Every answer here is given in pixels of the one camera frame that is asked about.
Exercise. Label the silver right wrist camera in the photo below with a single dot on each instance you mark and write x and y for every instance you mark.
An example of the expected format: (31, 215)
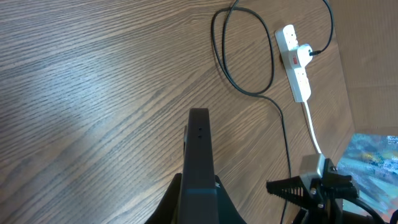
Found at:
(312, 167)

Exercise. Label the dark blue Galaxy smartphone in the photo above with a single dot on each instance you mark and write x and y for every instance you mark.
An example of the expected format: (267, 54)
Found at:
(198, 199)

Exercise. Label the white power extension strip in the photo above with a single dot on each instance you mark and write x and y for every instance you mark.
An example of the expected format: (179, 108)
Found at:
(286, 40)

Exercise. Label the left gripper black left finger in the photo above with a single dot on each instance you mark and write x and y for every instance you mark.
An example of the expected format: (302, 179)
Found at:
(166, 211)

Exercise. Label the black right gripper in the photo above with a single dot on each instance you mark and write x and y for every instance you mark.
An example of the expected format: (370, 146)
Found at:
(319, 196)

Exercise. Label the white charger plug adapter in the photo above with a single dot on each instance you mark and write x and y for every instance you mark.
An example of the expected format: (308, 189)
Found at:
(299, 57)

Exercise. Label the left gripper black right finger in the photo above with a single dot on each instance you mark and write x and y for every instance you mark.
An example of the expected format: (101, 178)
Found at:
(227, 212)

